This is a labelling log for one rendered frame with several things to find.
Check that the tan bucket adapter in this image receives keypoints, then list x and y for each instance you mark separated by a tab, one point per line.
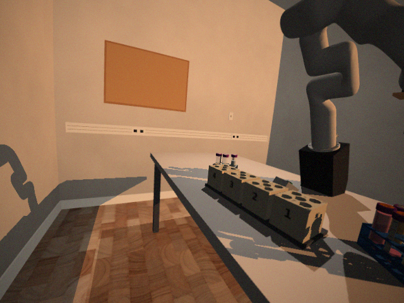
233	184
302	219
216	175
257	199

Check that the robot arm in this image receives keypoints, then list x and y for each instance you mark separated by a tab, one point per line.
376	22

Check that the blue tube rack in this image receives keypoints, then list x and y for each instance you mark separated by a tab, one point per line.
396	268

